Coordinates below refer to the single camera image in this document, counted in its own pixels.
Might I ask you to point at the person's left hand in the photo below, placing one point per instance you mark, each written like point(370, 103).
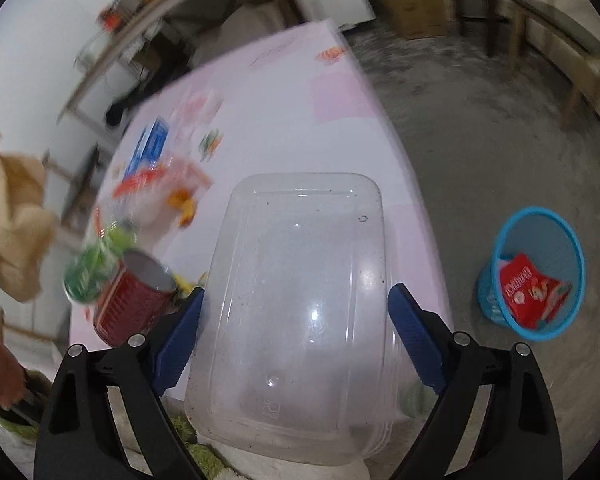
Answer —
point(0, 365)

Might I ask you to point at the white pillows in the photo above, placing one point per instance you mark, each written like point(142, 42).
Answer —
point(250, 22)

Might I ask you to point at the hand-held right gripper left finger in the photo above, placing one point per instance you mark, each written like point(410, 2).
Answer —
point(180, 345)

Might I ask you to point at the beige cloth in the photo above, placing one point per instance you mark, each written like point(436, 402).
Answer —
point(15, 220)

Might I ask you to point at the red paper cup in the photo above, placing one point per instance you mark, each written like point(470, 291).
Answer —
point(125, 300)

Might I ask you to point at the blue toothpaste box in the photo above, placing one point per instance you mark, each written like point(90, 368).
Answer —
point(147, 147)

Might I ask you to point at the red jar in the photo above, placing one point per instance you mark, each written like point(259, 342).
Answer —
point(112, 19)

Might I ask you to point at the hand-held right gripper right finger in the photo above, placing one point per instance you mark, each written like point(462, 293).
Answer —
point(415, 340)

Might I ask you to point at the wooden chair dark seat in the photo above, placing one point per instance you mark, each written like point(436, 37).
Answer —
point(560, 25)

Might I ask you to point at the clear plastic container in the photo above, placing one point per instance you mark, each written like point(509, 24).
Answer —
point(300, 285)

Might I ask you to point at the black cloth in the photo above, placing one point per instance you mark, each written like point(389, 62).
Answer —
point(120, 110)

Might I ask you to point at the green snack bag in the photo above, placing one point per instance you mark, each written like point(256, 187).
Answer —
point(92, 270)

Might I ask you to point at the white side table wooden top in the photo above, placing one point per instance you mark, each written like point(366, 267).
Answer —
point(145, 15)

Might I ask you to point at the blue plastic waste basket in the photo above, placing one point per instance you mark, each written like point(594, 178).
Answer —
point(535, 230)

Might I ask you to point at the cardboard box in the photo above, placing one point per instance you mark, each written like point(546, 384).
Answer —
point(420, 12)

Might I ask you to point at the small orange wrapper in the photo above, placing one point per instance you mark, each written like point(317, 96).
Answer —
point(98, 220)

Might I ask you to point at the wooden chair black seat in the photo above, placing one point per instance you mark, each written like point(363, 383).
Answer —
point(80, 180)

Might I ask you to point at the orange peel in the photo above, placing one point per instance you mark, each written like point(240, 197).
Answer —
point(185, 207)

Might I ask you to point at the red snack bag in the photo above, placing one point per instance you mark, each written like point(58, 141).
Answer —
point(522, 290)

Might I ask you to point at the green towel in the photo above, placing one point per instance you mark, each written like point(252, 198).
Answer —
point(210, 465)

